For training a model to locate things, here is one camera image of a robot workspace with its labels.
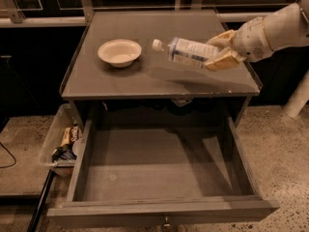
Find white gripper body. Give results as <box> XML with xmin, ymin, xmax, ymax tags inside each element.
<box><xmin>233</xmin><ymin>16</ymin><xmax>273</xmax><ymax>62</ymax></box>

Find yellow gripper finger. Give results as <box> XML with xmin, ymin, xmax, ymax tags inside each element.
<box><xmin>204</xmin><ymin>47</ymin><xmax>245</xmax><ymax>72</ymax></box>
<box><xmin>207</xmin><ymin>30</ymin><xmax>236</xmax><ymax>48</ymax></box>

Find blue plastic bottle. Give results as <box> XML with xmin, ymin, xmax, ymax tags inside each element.
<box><xmin>152</xmin><ymin>37</ymin><xmax>219</xmax><ymax>68</ymax></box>

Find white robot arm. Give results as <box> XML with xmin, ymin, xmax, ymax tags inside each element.
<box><xmin>203</xmin><ymin>0</ymin><xmax>309</xmax><ymax>71</ymax></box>

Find open grey top drawer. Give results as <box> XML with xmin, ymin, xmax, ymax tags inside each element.
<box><xmin>47</xmin><ymin>118</ymin><xmax>279</xmax><ymax>228</ymax></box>

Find metal drawer knob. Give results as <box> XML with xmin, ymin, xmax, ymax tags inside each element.
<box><xmin>162</xmin><ymin>217</ymin><xmax>171</xmax><ymax>227</ymax></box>

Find white paper bowl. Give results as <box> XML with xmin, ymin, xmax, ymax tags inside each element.
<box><xmin>98</xmin><ymin>39</ymin><xmax>142</xmax><ymax>68</ymax></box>

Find grey wooden cabinet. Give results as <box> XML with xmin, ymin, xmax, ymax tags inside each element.
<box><xmin>59</xmin><ymin>10</ymin><xmax>264</xmax><ymax>128</ymax></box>

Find snack package in bin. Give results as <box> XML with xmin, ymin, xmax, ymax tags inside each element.
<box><xmin>61</xmin><ymin>126</ymin><xmax>82</xmax><ymax>146</ymax></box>

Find clear plastic storage bin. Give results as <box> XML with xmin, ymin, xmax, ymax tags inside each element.
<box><xmin>40</xmin><ymin>103</ymin><xmax>82</xmax><ymax>177</ymax></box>

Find dark snack bag in bin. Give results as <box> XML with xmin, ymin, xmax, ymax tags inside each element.
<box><xmin>51</xmin><ymin>144</ymin><xmax>76</xmax><ymax>161</ymax></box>

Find white horizontal rail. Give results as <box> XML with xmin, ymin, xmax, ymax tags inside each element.
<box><xmin>0</xmin><ymin>12</ymin><xmax>270</xmax><ymax>28</ymax></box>

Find black cable on floor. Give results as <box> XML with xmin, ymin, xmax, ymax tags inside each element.
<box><xmin>0</xmin><ymin>140</ymin><xmax>17</xmax><ymax>170</ymax></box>

